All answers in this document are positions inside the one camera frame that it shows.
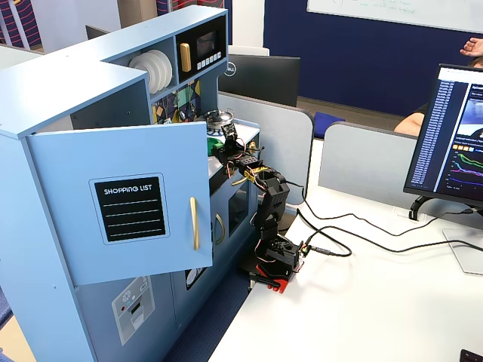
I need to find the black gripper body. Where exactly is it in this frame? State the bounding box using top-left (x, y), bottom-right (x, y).
top-left (223, 137), bottom-right (247, 161)

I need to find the bystander bare forearm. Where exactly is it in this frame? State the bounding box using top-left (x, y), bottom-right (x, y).
top-left (393, 102), bottom-right (429, 137)

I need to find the steel pot with lid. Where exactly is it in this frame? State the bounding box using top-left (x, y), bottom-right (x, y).
top-left (203, 109), bottom-right (237, 131)

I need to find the bystander bare hand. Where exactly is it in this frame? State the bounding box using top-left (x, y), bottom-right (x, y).
top-left (460, 36), bottom-right (483, 57)

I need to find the green plastic container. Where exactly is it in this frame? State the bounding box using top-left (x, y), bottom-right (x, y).
top-left (206, 138), bottom-right (226, 156)

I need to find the grey desk partition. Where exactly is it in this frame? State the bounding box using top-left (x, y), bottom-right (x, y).
top-left (217, 92), bottom-right (315, 207)
top-left (318, 121), bottom-right (427, 207)

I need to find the blue oven door with window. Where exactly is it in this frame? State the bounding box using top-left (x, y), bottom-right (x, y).
top-left (225, 175), bottom-right (260, 250)

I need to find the black dell monitor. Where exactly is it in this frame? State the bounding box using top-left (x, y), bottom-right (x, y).
top-left (218, 54), bottom-right (301, 109)

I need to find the white toy plate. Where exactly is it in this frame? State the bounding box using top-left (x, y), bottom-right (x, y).
top-left (141, 51), bottom-right (168, 91)
top-left (150, 48), bottom-right (174, 90)
top-left (128, 55), bottom-right (156, 94)

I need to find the blue seat cushion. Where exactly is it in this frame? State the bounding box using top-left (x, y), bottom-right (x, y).
top-left (314, 111), bottom-right (346, 139)

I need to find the black toy microwave door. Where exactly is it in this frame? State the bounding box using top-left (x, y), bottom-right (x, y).
top-left (175, 17), bottom-right (227, 84)

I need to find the red black table clamp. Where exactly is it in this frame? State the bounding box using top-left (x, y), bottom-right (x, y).
top-left (247, 263), bottom-right (299, 294)

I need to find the blue shopping list fridge door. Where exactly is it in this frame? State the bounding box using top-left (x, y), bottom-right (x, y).
top-left (25, 121), bottom-right (214, 287)

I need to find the blue wooden toy kitchen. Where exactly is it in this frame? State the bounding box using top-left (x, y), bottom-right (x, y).
top-left (0, 5), bottom-right (261, 362)

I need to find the black monitor stand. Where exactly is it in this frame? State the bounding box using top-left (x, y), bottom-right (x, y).
top-left (409, 195), bottom-right (441, 222)

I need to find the blue ice dispenser freezer door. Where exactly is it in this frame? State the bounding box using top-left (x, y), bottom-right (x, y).
top-left (73, 269), bottom-right (178, 362)

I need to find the black monitor showing graphs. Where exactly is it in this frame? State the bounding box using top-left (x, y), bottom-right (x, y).
top-left (402, 63), bottom-right (483, 208)

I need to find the grey flat laptop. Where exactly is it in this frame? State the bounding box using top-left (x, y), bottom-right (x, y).
top-left (441, 228), bottom-right (483, 276)

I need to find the gold dishwasher handle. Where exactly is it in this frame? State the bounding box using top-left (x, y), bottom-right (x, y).
top-left (214, 213), bottom-right (226, 246)

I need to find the long curved gold door handle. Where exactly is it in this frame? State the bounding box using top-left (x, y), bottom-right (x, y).
top-left (189, 196), bottom-right (200, 251)

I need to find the gold microwave handle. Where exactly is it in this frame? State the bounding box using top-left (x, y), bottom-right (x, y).
top-left (179, 42), bottom-right (192, 72)

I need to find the black usb cable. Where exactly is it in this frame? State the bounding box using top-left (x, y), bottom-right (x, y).
top-left (287, 179), bottom-right (477, 237)

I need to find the black power cable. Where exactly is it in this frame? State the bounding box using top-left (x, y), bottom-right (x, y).
top-left (304, 225), bottom-right (483, 259)

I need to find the white wall whiteboard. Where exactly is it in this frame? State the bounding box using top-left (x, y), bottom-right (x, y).
top-left (306, 0), bottom-right (483, 35)

